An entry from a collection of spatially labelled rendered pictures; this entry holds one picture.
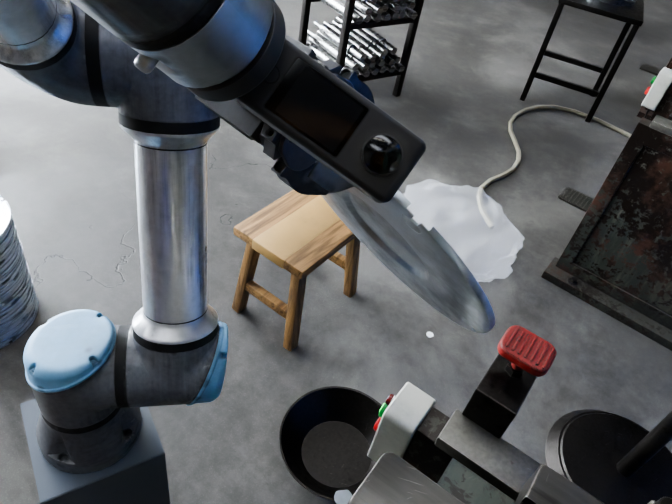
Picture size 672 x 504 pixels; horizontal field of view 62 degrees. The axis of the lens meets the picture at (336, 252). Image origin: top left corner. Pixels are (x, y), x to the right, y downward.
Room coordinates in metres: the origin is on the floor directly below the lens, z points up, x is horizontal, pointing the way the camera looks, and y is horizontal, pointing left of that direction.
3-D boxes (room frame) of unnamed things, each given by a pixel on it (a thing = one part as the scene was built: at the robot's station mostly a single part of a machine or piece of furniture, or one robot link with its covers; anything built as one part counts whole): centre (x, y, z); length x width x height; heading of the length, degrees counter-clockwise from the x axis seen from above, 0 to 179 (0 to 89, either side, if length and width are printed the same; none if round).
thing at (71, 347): (0.43, 0.32, 0.62); 0.13 x 0.12 x 0.14; 107
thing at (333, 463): (0.72, -0.10, 0.04); 0.30 x 0.30 x 0.07
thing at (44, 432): (0.43, 0.32, 0.50); 0.15 x 0.15 x 0.10
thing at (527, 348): (0.51, -0.28, 0.72); 0.07 x 0.06 x 0.08; 62
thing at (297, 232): (1.20, 0.09, 0.16); 0.34 x 0.24 x 0.34; 151
